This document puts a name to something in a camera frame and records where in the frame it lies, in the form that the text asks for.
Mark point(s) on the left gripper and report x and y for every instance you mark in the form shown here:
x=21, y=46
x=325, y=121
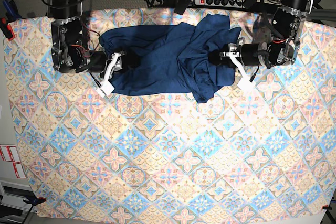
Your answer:
x=246, y=54

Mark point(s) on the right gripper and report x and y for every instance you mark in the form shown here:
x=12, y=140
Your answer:
x=100, y=61

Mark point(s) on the blue long-sleeve T-shirt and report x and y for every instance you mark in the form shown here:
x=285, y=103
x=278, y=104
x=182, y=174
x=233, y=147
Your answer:
x=172, y=58

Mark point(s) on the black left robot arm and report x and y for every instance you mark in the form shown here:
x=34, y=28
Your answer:
x=285, y=29

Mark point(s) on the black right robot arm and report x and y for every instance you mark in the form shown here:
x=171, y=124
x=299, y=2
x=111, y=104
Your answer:
x=70, y=37

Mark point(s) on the white power strip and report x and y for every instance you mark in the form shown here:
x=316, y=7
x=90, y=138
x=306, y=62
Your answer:
x=219, y=3

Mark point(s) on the patterned tile tablecloth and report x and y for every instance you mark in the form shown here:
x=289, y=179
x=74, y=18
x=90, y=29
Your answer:
x=265, y=155

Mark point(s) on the red clamp at left edge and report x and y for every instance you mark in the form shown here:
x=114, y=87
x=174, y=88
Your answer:
x=7, y=29

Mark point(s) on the white labels with red print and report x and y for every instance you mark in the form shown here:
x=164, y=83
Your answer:
x=11, y=161

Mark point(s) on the orange clamp lower right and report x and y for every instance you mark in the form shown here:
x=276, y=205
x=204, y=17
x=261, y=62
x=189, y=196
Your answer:
x=327, y=207

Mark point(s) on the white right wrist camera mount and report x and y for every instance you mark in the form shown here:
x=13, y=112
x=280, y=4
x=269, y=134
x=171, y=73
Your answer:
x=105, y=88

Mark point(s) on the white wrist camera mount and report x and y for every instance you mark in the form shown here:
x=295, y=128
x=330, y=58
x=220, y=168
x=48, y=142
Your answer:
x=244, y=83
x=105, y=88

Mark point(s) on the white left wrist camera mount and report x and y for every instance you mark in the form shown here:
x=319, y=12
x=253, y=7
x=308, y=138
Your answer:
x=244, y=83

